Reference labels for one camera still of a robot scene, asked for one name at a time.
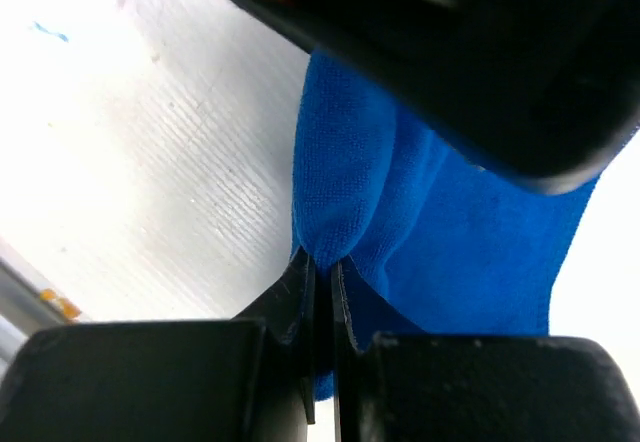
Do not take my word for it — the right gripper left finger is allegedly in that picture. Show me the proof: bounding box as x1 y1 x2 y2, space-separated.
1 251 315 441

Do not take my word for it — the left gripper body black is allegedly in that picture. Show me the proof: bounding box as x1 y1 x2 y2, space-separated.
230 0 639 194

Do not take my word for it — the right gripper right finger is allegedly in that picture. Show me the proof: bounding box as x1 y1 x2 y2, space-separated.
331 260 639 441

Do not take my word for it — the blue towel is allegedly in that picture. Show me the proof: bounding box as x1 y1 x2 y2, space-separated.
290 49 606 403

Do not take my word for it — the aluminium rail frame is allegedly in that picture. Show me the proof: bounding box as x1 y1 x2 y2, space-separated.
1 240 90 371

